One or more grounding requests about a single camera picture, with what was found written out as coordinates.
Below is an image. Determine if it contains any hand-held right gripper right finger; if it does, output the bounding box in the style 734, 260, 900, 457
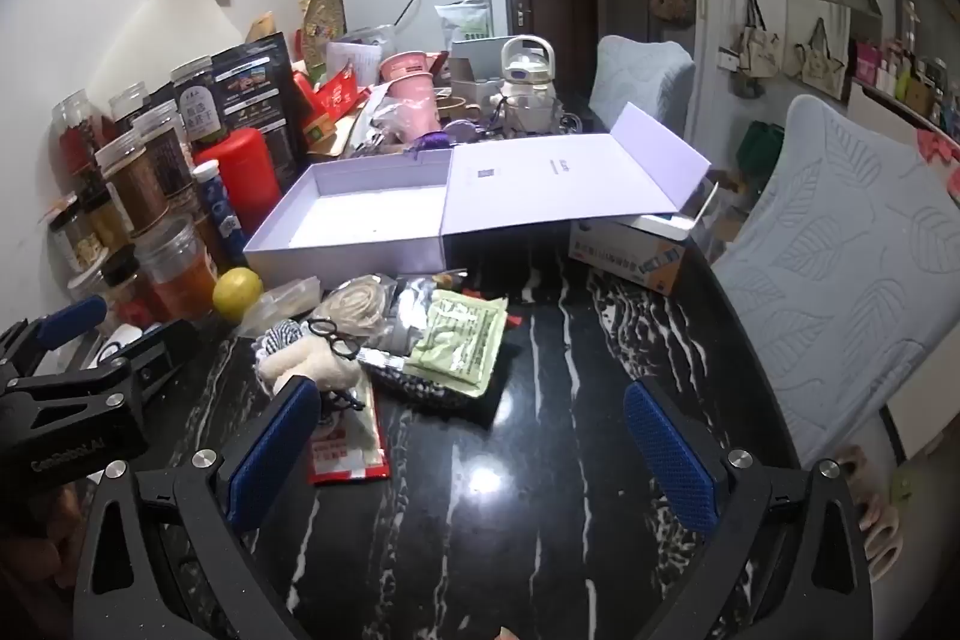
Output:
625, 376, 876, 640

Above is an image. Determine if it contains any blue tablet tube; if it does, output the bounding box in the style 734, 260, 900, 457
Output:
193, 158, 248, 259

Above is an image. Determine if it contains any dark wooden door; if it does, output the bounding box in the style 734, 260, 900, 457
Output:
506, 0, 599, 94

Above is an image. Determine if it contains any white foam board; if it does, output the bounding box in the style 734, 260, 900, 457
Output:
86, 0, 248, 101

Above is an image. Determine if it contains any red printed packet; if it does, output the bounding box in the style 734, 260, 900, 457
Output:
311, 66, 370, 116

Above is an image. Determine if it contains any green sachet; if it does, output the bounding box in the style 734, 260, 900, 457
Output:
405, 289, 509, 399

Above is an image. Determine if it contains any white carton with vials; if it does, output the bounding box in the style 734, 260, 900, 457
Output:
448, 36, 518, 101

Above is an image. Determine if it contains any pink printed paper cup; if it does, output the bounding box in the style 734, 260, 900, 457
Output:
379, 51, 436, 82

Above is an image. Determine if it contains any person's left hand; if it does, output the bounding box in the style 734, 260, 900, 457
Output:
0, 484, 95, 611

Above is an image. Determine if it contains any grey quilted chair cover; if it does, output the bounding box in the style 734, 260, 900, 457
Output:
589, 35, 697, 139

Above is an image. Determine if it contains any clear plastic bag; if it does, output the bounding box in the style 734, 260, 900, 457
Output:
371, 100, 421, 148

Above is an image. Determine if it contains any black patterned packet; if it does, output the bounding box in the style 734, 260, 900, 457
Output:
358, 347, 500, 422

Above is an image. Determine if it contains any cream rope coil bag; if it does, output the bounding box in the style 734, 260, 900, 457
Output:
311, 276, 398, 341

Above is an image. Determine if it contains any cream character water bottle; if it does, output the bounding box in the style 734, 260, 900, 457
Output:
491, 34, 563, 135

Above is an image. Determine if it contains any red and green carton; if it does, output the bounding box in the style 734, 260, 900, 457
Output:
292, 70, 337, 155

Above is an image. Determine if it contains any pink tumbler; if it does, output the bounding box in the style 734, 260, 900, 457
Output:
390, 72, 443, 139

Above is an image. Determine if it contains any yellow lemon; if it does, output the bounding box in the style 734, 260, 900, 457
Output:
212, 267, 265, 320

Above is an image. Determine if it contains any brown mug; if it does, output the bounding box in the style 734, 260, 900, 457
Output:
435, 92, 481, 124

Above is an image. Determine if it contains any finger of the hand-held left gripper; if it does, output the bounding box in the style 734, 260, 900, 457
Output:
6, 331, 202, 416
0, 295, 110, 386

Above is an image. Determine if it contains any group of clear food jars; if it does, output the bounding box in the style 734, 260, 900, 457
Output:
45, 55, 226, 322

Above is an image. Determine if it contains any woven round plate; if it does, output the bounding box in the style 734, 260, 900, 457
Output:
302, 0, 347, 64

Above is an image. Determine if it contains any red and white sachet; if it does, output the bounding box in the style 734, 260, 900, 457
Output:
309, 385, 391, 485

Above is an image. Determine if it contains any red canister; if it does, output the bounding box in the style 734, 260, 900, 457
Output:
196, 128, 284, 236

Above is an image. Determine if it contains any grey leaf-pattern chair cover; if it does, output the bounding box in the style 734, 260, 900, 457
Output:
709, 94, 960, 468

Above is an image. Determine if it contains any purple tassel sachet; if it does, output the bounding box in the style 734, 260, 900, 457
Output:
409, 119, 481, 152

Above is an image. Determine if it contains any blue and white carton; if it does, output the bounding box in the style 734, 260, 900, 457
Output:
568, 218, 687, 296

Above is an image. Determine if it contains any lavender gift box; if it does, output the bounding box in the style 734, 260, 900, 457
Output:
241, 104, 713, 277

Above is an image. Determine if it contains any black stand-up pouch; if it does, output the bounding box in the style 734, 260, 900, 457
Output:
210, 34, 305, 176

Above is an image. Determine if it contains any green and white bag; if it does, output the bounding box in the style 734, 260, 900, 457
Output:
435, 0, 492, 41

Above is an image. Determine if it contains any row of cosmetic boxes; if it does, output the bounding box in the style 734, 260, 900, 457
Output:
851, 36, 960, 133

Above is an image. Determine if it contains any white plastic case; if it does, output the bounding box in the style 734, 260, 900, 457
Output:
619, 175, 722, 245

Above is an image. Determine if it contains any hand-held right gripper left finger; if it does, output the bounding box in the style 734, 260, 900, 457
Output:
75, 376, 323, 640

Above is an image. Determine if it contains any beige tote bag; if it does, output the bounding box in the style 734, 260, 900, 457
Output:
731, 0, 785, 80
795, 17, 852, 86

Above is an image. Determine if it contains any white paper leaflet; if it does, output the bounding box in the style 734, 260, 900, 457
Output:
326, 40, 383, 86

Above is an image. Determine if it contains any cream plush toy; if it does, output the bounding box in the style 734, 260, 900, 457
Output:
255, 325, 368, 412

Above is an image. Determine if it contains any clear plastic container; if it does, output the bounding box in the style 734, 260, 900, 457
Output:
244, 276, 323, 333

